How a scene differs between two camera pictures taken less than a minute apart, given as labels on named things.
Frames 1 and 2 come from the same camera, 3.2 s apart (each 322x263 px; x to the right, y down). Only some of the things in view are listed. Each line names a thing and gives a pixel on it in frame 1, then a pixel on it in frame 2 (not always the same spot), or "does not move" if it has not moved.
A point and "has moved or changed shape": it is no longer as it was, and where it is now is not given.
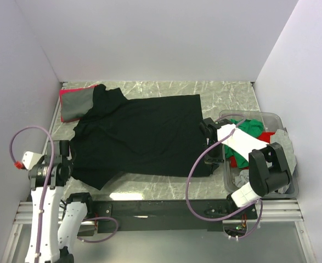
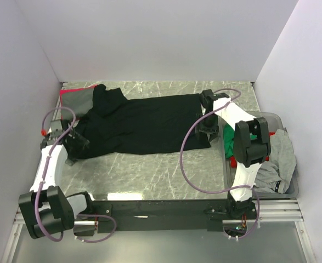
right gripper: [211, 161] → [213, 131]
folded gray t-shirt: [76, 103] does not move
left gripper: [69, 161] → [80, 143]
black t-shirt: [161, 136] has moved or changed shape
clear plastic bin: [269, 126] does not move
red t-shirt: [265, 137] does not move
